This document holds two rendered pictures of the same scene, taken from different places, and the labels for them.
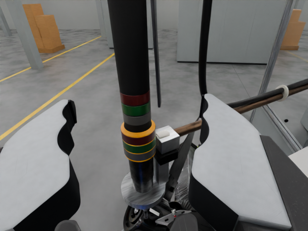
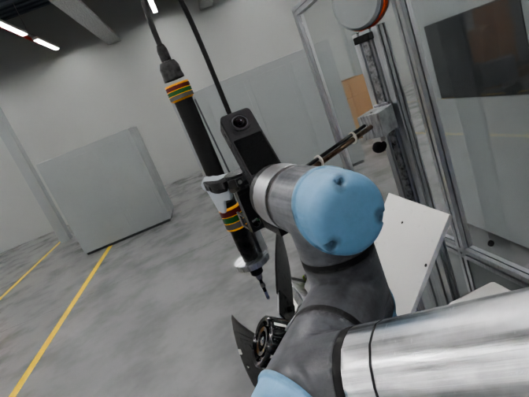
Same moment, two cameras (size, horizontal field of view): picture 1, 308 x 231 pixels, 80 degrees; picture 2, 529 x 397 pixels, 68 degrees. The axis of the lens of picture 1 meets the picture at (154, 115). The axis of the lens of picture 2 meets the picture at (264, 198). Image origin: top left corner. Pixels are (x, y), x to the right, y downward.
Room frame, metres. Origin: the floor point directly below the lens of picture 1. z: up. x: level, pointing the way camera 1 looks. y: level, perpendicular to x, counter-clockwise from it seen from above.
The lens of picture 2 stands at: (-0.53, 0.14, 1.76)
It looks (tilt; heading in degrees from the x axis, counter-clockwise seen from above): 15 degrees down; 345
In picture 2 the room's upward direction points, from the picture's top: 22 degrees counter-clockwise
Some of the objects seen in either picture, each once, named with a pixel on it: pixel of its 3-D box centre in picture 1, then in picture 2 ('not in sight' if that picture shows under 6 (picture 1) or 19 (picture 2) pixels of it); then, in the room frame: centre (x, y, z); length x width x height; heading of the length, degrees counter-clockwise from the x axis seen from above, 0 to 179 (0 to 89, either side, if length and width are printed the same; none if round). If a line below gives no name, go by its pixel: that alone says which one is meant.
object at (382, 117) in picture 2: not in sight; (379, 121); (0.47, -0.54, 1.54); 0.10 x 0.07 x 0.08; 117
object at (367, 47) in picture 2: not in sight; (391, 135); (0.49, -0.59, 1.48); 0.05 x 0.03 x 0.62; 27
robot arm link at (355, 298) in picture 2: not in sight; (347, 302); (-0.20, 0.02, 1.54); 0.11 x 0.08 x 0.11; 132
